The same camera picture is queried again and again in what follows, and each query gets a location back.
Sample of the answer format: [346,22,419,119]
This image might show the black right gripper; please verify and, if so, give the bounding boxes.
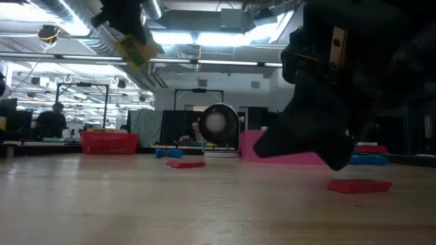
[253,0,409,171]

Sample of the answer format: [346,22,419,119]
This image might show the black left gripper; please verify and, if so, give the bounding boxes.
[90,0,153,45]

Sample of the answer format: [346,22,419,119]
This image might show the blue-handled pliers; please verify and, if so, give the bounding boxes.
[350,154,390,166]
[155,148,186,159]

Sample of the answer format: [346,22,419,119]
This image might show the red eraser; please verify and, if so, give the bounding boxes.
[327,179,393,195]
[185,159,207,169]
[166,160,193,169]

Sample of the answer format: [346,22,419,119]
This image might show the pink translucent plastic bin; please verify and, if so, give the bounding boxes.
[240,130,327,166]

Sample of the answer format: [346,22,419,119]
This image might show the red box with white lid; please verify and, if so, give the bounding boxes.
[356,142,389,154]

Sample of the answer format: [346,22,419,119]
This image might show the white cylindrical lamp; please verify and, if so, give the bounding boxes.
[198,103,241,159]

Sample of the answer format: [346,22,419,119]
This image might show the long ceiling light bar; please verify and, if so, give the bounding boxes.
[0,50,283,69]

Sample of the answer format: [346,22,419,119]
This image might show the grey hanging cloth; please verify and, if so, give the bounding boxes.
[126,109,164,148]

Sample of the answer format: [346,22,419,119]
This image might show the black partition panel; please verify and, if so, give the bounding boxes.
[159,107,273,147]

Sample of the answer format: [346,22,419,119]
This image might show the person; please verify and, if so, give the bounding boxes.
[178,121,204,144]
[35,101,68,140]

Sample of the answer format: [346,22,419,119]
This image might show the red perforated plastic basket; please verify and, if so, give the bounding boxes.
[80,131,140,155]

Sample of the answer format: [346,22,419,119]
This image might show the tall black rack frame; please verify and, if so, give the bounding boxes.
[54,82,110,129]

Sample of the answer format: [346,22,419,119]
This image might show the black ceiling cable reel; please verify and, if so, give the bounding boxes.
[36,24,62,44]

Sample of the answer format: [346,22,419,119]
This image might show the black frame stand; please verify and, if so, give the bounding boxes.
[173,87,225,112]

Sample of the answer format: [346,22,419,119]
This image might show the black metal table frame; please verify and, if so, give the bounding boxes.
[0,144,436,168]

